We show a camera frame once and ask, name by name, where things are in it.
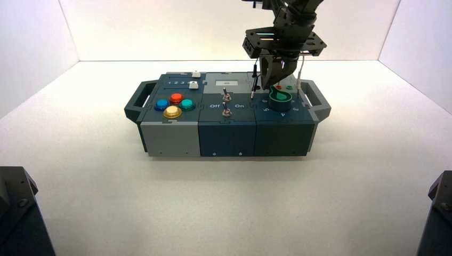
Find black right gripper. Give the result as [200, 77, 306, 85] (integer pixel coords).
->
[243, 15, 327, 90]

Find green rotary knob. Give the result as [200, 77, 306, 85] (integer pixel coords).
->
[268, 84, 293, 113]

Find grey-blue modular task box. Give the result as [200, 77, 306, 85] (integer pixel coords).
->
[124, 71, 332, 158]

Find yellow push button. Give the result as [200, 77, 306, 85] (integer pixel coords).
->
[163, 105, 183, 120]

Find black banana plug cable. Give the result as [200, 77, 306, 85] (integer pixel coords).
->
[251, 58, 261, 100]

